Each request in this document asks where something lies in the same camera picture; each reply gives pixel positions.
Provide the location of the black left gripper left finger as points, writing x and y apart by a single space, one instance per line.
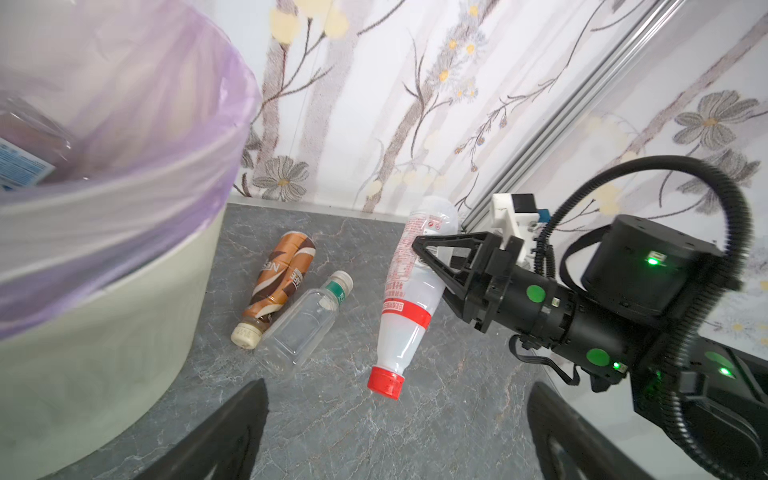
224 446

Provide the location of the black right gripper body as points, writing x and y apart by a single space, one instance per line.
555 326

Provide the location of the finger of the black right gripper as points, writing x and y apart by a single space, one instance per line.
458 260

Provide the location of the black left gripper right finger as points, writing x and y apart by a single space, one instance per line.
568 446

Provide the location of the clear bottle red cap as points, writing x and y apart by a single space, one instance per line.
412 294

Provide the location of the clear bottle green cap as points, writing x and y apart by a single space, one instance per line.
290 342

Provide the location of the clear bottle blue label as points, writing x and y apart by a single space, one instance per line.
34 149

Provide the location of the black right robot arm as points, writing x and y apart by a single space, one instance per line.
634 315

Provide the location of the cream plastic waste bin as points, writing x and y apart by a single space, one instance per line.
73 384

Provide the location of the brown coffee bottle near bin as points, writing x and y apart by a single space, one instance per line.
280 277

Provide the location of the pink bin liner bag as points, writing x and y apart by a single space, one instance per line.
157 104

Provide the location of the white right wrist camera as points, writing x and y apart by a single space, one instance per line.
517 215

